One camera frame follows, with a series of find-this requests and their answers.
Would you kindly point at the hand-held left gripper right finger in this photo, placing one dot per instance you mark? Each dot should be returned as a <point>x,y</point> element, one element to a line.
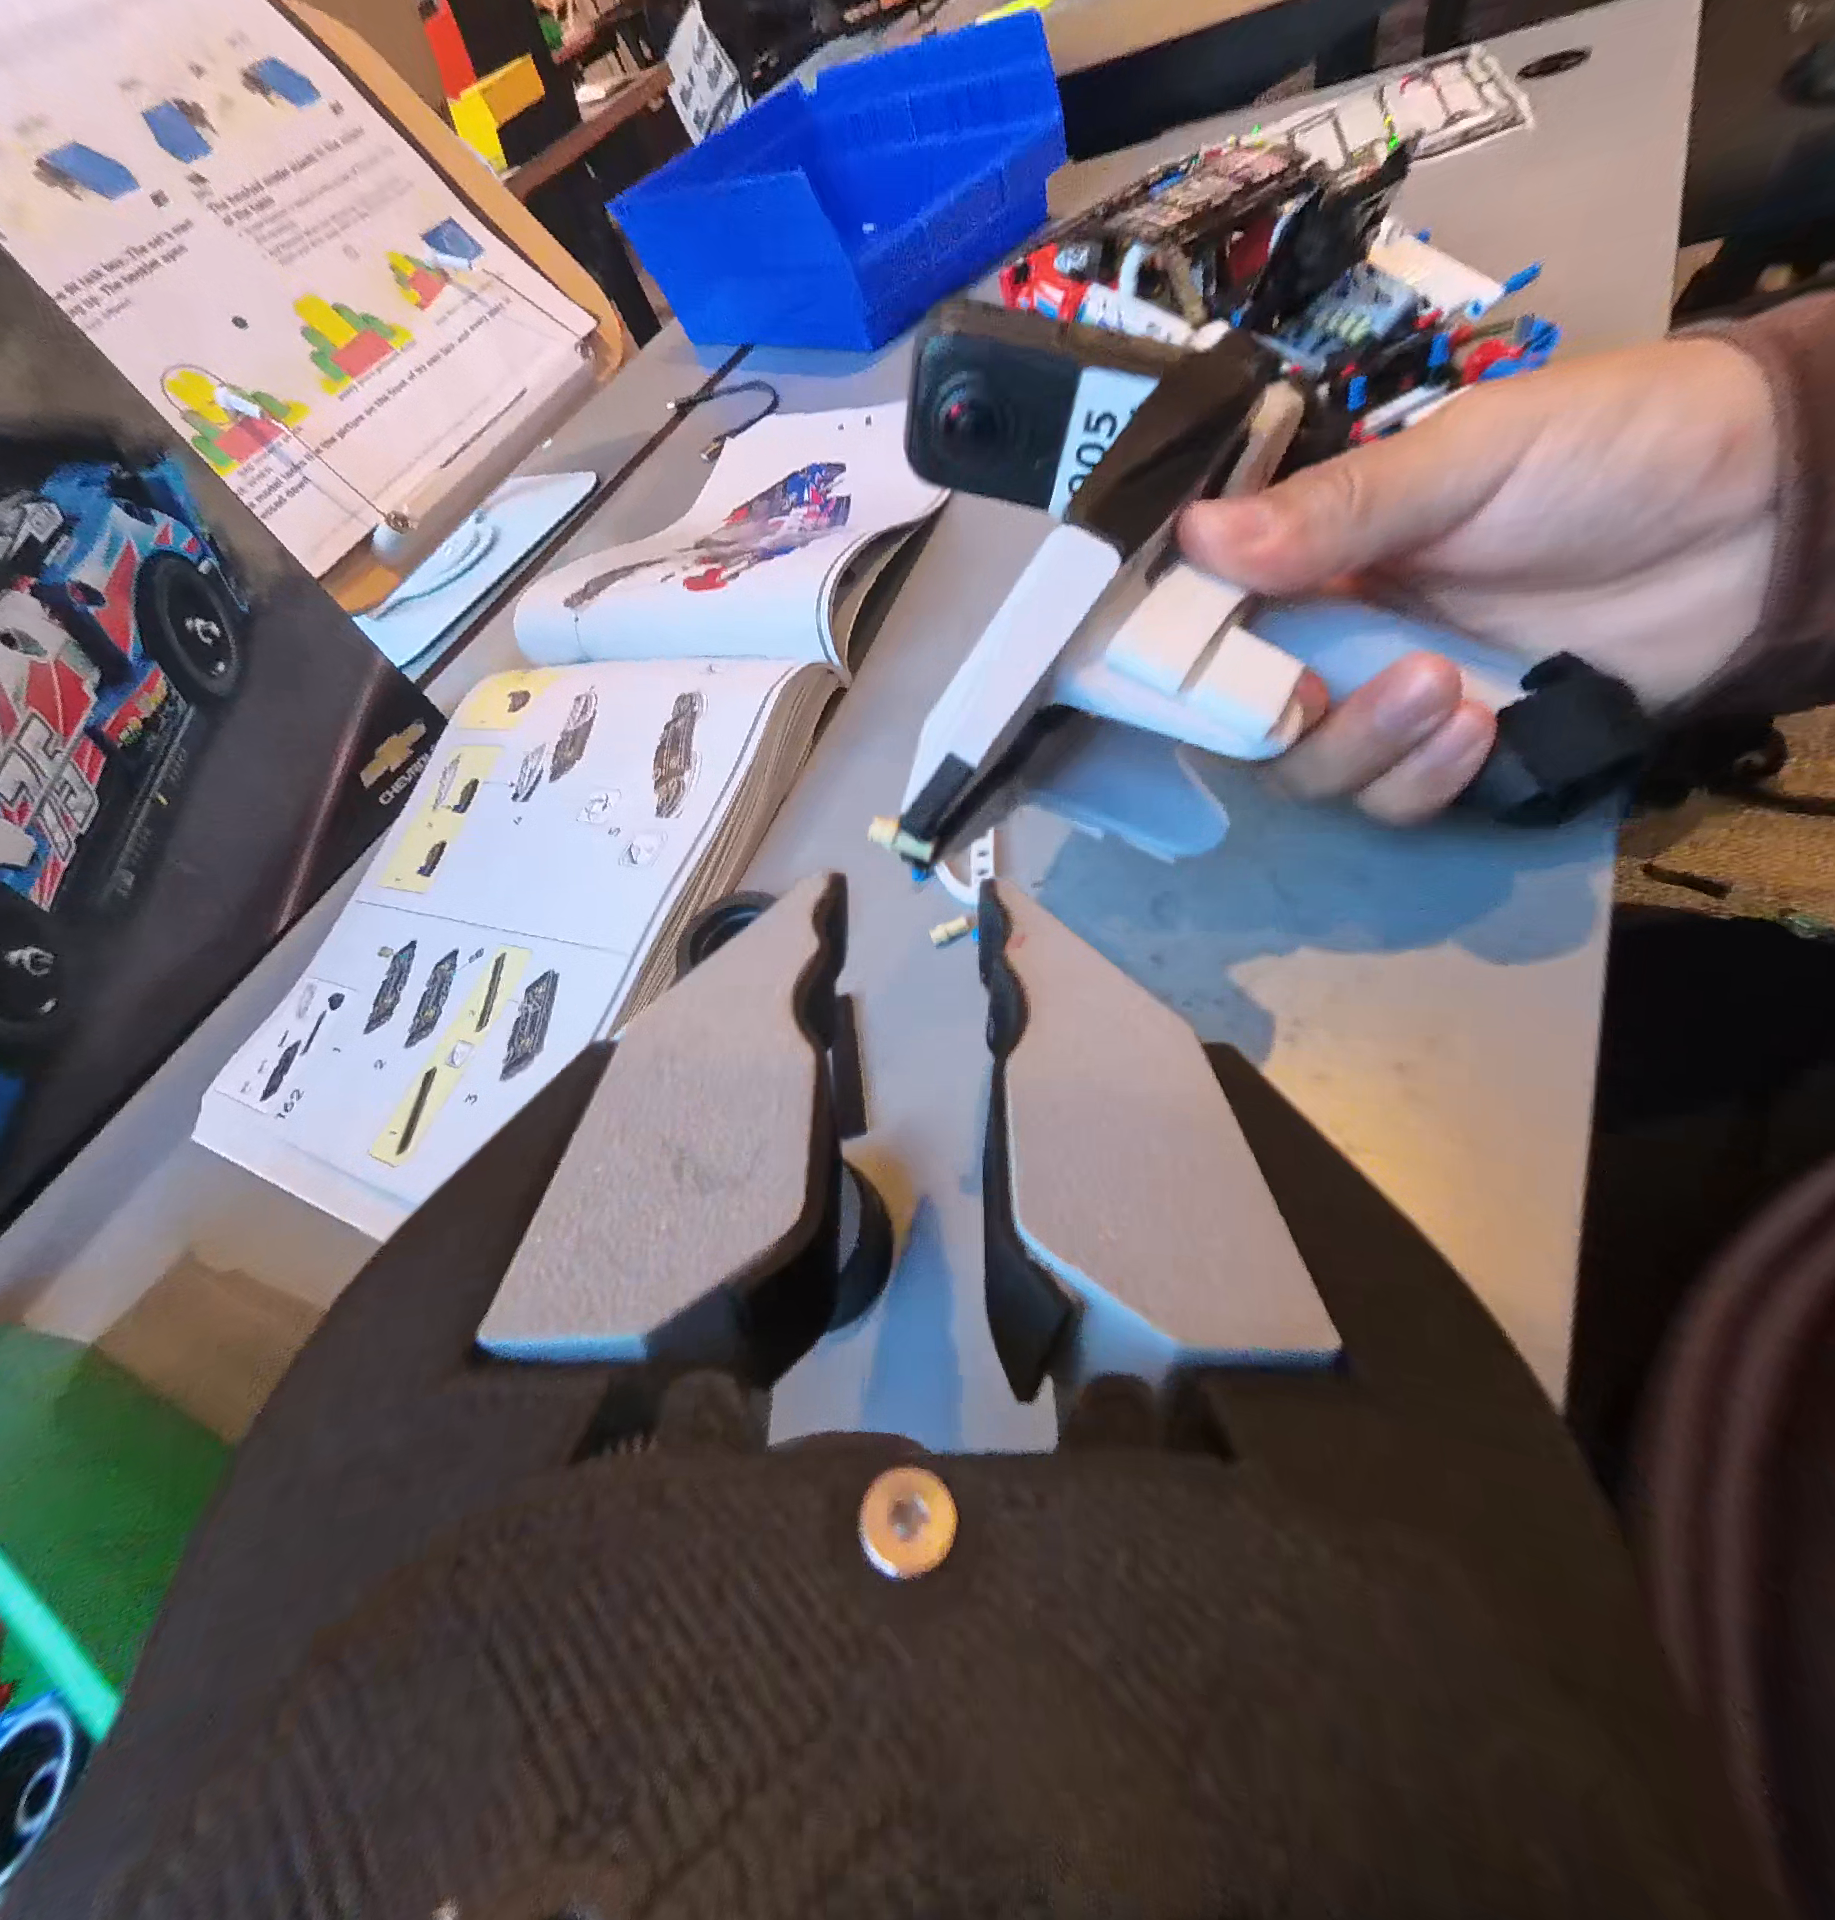
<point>1158,1201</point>

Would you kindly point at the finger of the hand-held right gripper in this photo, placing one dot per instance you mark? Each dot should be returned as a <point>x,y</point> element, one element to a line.
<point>1023,661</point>
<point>1009,783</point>

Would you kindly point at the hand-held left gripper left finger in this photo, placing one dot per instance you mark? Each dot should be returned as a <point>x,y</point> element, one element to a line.
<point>663,1186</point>

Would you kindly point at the white holed frame piece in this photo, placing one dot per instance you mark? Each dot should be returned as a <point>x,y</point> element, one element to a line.
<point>978,872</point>

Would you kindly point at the toy brick race car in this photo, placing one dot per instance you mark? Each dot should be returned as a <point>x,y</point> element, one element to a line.
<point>1249,242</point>

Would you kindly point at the black panel piece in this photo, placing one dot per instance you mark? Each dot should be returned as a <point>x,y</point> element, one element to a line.
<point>849,1066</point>

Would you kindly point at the green plastic bin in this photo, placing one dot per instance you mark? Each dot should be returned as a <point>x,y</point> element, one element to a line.
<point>77,1471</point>

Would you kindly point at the person's right forearm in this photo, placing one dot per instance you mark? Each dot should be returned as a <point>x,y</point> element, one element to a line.
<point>1817,497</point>

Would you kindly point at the person's right hand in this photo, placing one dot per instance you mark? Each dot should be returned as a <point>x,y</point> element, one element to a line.
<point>1531,512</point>

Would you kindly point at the black rubber tyre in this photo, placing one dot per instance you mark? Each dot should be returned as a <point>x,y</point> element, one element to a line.
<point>730,931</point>
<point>864,1247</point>

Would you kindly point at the blue plastic bin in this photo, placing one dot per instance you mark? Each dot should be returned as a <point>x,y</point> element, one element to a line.
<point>844,227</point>

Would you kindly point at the open instruction booklet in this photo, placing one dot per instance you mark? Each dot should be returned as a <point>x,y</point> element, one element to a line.
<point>603,781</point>

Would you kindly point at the holographic sticker sheet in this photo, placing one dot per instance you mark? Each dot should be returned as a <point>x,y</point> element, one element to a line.
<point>1434,106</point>

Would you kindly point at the white rounded flat base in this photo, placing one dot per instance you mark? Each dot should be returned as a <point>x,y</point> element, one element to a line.
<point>482,572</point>

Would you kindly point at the person's black trousers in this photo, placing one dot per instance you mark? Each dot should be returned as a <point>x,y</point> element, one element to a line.
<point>1711,1126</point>

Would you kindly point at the black car set box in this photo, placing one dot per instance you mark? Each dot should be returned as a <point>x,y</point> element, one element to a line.
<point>258,781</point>

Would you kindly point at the white printed sign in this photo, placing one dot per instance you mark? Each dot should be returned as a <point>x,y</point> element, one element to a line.
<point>704,68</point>

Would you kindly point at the cluttered wooden workbench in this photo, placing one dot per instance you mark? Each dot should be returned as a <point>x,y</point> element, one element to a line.
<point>603,113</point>

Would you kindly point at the person's brown hoodie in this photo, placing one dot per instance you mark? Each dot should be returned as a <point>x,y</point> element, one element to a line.
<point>1786,1501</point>

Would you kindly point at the yellow box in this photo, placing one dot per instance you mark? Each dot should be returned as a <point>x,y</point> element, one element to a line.
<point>497,106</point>

